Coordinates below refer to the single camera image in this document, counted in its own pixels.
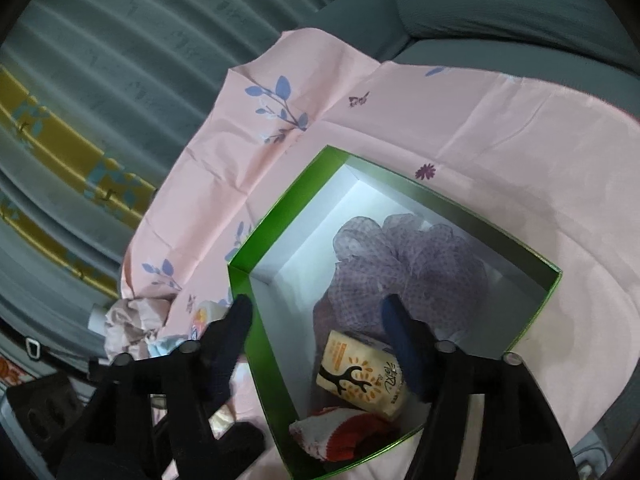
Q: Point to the red and white knit sock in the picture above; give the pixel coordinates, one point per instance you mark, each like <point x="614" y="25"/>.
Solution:
<point x="340" y="435"/>

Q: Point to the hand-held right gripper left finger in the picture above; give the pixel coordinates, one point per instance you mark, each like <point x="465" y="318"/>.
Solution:
<point x="232" y="340"/>

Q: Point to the lavender mesh bath sponge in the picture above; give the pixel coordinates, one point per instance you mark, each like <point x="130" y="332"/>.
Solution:
<point x="400" y="270"/>

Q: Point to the green cardboard box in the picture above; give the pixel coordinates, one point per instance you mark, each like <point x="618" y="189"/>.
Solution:
<point x="280" y="220"/>

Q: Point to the grey green curtain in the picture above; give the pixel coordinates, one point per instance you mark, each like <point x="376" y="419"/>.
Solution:
<point x="125" y="85"/>

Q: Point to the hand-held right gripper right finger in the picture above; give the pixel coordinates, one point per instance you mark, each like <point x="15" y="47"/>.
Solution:
<point x="405" y="355"/>

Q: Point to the tissue packet with tree print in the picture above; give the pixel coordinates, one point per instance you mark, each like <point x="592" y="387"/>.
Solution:
<point x="360" y="375"/>

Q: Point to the dusty purple towel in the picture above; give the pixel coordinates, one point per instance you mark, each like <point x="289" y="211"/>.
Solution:
<point x="325" y="325"/>

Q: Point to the crumpled beige bedsheet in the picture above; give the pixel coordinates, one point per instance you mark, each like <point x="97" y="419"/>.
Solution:
<point x="135" y="320"/>

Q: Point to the grey sofa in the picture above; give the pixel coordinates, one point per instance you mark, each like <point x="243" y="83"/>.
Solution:
<point x="500" y="10"/>

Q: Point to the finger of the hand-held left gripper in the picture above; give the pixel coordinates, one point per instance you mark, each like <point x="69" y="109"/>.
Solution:
<point x="245" y="442"/>

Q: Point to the pink printed tablecloth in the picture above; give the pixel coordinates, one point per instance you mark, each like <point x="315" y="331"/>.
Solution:
<point x="450" y="125"/>

